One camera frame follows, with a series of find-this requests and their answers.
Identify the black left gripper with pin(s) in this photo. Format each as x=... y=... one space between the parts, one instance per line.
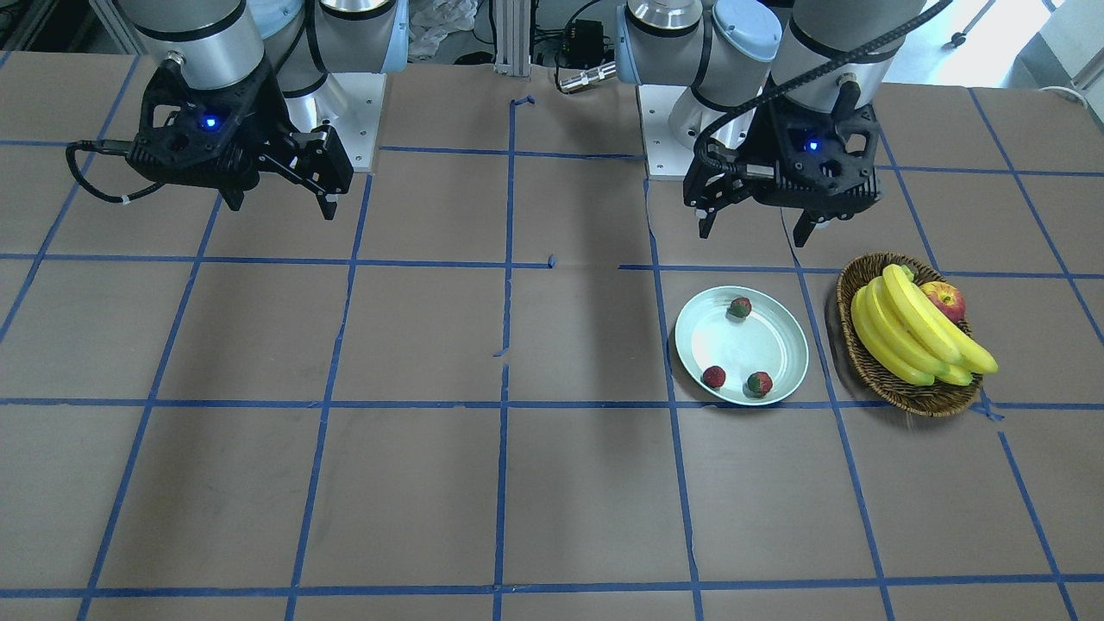
x=749 y=143

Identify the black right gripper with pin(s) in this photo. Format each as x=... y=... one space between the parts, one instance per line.
x=261 y=116

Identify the red strawberry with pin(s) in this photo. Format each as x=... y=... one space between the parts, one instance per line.
x=714 y=377
x=759 y=384
x=740 y=308

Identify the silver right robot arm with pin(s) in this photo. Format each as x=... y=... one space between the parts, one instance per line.
x=220 y=42

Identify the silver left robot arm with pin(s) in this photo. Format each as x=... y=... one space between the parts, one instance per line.
x=742 y=54

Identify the light green plate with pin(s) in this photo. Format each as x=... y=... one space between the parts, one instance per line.
x=770 y=340

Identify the brown wicker basket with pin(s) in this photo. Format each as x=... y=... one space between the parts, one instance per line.
x=854 y=361

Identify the yellow banana bunch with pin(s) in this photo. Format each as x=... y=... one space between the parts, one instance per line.
x=910 y=337

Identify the red apple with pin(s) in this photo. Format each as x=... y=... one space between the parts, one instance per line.
x=947 y=298

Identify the silver metal connector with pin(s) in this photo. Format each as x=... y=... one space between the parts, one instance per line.
x=587 y=78

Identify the black power box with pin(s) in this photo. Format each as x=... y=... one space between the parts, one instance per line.
x=583 y=44

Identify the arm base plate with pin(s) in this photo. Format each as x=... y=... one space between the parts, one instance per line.
x=353 y=104
x=664 y=129

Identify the aluminium frame post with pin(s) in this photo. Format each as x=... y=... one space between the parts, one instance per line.
x=512 y=37

